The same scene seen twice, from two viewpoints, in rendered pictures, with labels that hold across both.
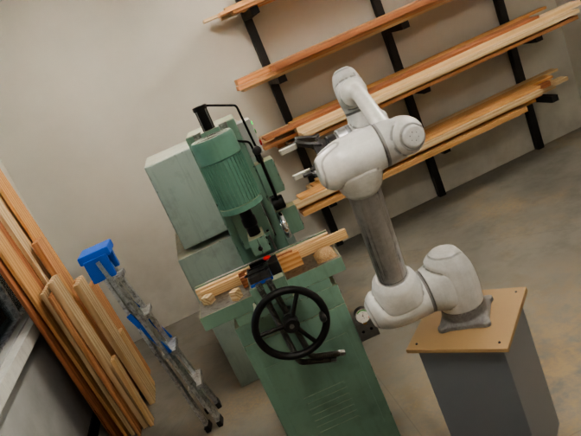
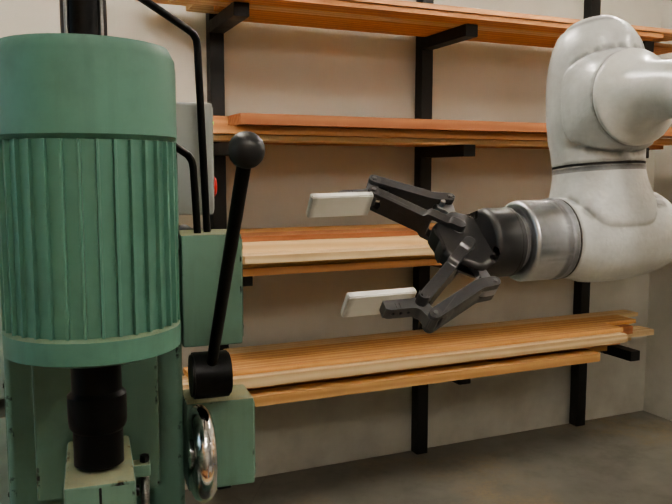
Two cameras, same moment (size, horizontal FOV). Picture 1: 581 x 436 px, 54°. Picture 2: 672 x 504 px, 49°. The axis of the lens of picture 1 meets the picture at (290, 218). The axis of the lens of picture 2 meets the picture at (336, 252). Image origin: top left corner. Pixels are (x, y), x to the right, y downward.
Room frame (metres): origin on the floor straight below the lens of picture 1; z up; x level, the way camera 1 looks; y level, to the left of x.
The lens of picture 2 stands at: (1.43, 0.14, 1.38)
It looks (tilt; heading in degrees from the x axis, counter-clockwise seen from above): 6 degrees down; 343
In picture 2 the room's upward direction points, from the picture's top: straight up
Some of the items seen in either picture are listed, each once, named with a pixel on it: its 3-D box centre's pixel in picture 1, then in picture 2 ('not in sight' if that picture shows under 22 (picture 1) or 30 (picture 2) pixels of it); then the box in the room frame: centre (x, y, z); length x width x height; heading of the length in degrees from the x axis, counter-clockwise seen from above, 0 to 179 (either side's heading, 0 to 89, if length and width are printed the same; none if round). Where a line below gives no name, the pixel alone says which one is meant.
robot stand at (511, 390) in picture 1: (491, 386); not in sight; (1.79, -0.44, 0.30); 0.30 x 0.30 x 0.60; 52
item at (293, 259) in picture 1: (274, 268); not in sight; (2.16, 0.14, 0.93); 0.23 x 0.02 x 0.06; 91
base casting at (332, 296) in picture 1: (281, 289); not in sight; (2.35, 0.16, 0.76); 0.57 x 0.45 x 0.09; 1
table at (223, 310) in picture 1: (271, 288); not in sight; (2.12, 0.18, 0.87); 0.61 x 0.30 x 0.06; 91
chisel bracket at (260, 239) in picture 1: (259, 242); (102, 495); (2.25, 0.16, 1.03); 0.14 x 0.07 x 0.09; 1
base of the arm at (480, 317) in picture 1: (464, 305); not in sight; (1.81, -0.45, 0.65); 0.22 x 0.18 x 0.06; 151
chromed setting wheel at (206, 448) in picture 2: (284, 224); (201, 452); (2.36, 0.04, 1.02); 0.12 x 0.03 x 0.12; 1
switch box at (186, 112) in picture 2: (249, 137); (188, 159); (2.55, 0.02, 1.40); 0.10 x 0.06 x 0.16; 1
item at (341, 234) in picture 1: (274, 264); not in sight; (2.23, 0.14, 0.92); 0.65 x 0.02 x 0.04; 91
